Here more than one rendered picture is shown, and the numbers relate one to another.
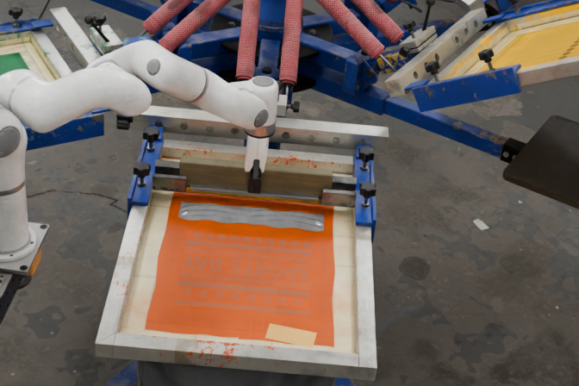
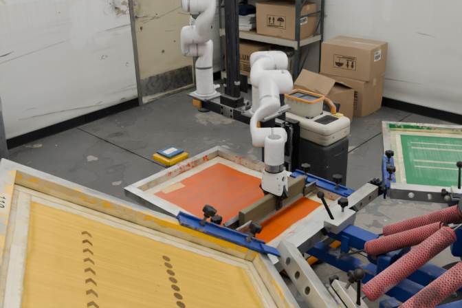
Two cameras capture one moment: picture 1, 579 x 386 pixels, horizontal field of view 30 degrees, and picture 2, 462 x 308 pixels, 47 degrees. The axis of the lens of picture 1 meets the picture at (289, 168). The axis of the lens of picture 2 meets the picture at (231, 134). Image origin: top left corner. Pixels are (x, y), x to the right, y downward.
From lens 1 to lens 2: 3.67 m
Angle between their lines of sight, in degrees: 108
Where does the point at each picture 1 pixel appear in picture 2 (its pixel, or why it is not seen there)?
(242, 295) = (209, 186)
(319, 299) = (181, 202)
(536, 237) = not seen: outside the picture
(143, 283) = (245, 170)
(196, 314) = (212, 174)
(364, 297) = (159, 203)
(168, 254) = (256, 180)
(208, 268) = (236, 185)
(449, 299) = not seen: outside the picture
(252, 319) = (192, 183)
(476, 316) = not seen: outside the picture
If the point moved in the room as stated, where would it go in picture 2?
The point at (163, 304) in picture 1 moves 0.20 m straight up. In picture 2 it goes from (227, 169) to (225, 130)
